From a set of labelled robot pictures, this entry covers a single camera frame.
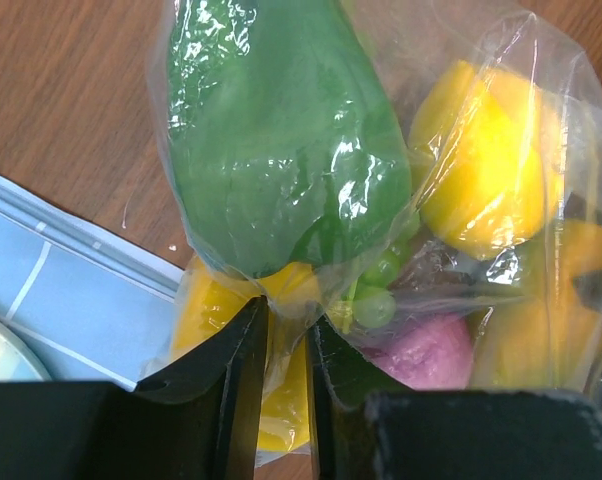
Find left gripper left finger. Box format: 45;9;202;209
0;297;268;479

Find yellow fake lemon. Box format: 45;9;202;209
408;61;565;261

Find orange fake fruit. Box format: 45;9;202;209
470;219;602;391

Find clear zip top bag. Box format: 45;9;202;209
148;1;602;457

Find yellow fake bell pepper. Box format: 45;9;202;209
170;256;322;453

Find cream floral plate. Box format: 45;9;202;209
0;322;51;382

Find dark green fake pepper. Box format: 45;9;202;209
167;1;411;278

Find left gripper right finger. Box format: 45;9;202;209
306;319;602;479

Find blue checked cloth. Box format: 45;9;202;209
0;176;182;390

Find green fake grapes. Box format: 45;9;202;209
353;212;421;329

